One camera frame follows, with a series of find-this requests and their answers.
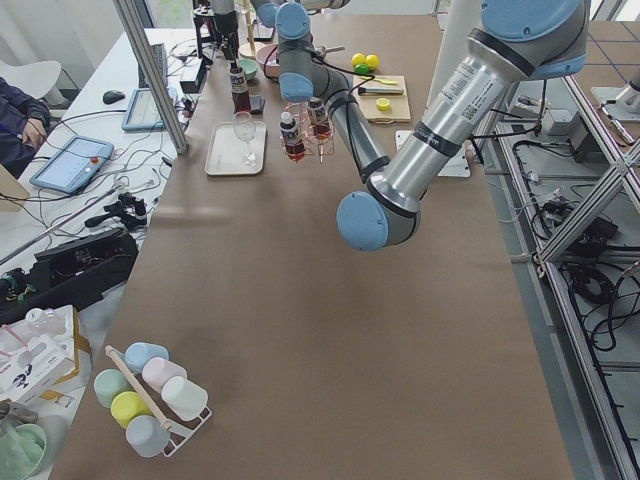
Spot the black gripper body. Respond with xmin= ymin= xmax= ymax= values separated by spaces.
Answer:
xmin=210 ymin=0 xmax=239 ymax=60

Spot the tea bottle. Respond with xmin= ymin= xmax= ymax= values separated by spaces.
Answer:
xmin=279 ymin=111 xmax=305 ymax=161
xmin=229 ymin=60 xmax=251 ymax=113
xmin=306 ymin=97 xmax=332 ymax=141

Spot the copper wire bottle basket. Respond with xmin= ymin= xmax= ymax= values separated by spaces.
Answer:
xmin=280 ymin=101 xmax=334 ymax=162

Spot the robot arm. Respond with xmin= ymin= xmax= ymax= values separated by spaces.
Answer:
xmin=337 ymin=1 xmax=590 ymax=251
xmin=251 ymin=1 xmax=389 ymax=182

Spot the mint green bowl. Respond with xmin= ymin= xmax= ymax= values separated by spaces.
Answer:
xmin=237 ymin=58 xmax=258 ymax=81

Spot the pink bowl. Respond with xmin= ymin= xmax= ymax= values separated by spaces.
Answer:
xmin=256 ymin=44 xmax=280 ymax=81

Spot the black keyboard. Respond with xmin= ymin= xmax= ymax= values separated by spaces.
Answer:
xmin=138 ymin=43 xmax=168 ymax=88

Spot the wine glass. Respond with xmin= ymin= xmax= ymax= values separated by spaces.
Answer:
xmin=233 ymin=111 xmax=256 ymax=166

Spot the blue teach pendant far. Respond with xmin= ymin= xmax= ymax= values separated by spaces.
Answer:
xmin=121 ymin=88 xmax=164 ymax=132

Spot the blue teach pendant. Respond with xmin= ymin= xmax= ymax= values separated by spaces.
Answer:
xmin=29 ymin=135 xmax=114 ymax=194
xmin=121 ymin=88 xmax=164 ymax=132

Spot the cream serving tray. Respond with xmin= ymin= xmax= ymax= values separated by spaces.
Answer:
xmin=204 ymin=121 xmax=267 ymax=177

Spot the yellow lemon front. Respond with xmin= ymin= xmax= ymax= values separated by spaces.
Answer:
xmin=351 ymin=52 xmax=366 ymax=68

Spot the yellow lemon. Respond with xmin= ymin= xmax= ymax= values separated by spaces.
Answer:
xmin=351 ymin=52 xmax=366 ymax=68
xmin=365 ymin=54 xmax=380 ymax=71

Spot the black computer mouse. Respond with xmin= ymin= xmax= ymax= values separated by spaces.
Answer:
xmin=102 ymin=90 xmax=126 ymax=105

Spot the green lime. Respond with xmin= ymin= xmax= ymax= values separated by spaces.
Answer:
xmin=353 ymin=63 xmax=370 ymax=76

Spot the yellow plastic knife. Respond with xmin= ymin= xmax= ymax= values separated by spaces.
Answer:
xmin=367 ymin=77 xmax=399 ymax=85

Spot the yellow lemon back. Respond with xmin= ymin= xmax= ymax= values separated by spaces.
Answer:
xmin=365 ymin=54 xmax=380 ymax=71

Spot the steel muddler black tip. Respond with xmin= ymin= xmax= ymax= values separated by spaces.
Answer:
xmin=357 ymin=86 xmax=404 ymax=96

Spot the half lemon slice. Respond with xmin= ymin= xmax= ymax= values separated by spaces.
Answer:
xmin=376 ymin=98 xmax=391 ymax=111

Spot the wooden cutting board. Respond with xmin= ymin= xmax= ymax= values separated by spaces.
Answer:
xmin=353 ymin=75 xmax=411 ymax=123

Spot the blue teach pendant near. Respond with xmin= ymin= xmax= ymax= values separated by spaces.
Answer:
xmin=29 ymin=135 xmax=114 ymax=194

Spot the person in dark jacket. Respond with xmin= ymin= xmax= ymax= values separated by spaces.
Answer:
xmin=0 ymin=78 xmax=51 ymax=179

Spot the light blue cup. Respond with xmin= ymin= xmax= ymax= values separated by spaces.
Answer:
xmin=124 ymin=341 xmax=169 ymax=374

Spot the pink cup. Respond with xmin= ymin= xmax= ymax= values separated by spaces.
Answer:
xmin=142 ymin=357 xmax=188 ymax=393

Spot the mint green cup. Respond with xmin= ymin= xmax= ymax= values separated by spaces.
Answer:
xmin=93 ymin=369 xmax=132 ymax=408

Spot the white cup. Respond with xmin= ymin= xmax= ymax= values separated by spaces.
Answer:
xmin=161 ymin=376 xmax=209 ymax=421

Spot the yellow cup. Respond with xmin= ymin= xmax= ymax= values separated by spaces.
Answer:
xmin=110 ymin=391 xmax=151 ymax=429

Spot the grey blue cup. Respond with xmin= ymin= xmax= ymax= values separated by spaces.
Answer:
xmin=125 ymin=415 xmax=170 ymax=458

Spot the green cloth bowl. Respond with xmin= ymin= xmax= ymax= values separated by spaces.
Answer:
xmin=1 ymin=422 xmax=47 ymax=480

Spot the aluminium frame post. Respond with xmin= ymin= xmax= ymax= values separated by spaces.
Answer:
xmin=113 ymin=0 xmax=189 ymax=154

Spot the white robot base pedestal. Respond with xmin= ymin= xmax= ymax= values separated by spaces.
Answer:
xmin=395 ymin=0 xmax=506 ymax=178

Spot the wooden rack handle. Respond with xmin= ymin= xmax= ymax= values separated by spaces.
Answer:
xmin=105 ymin=345 xmax=170 ymax=430

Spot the white wire cup rack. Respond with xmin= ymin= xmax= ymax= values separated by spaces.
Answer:
xmin=161 ymin=406 xmax=213 ymax=458

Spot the aluminium frame rail right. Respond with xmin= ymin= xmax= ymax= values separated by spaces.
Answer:
xmin=493 ymin=66 xmax=639 ymax=479

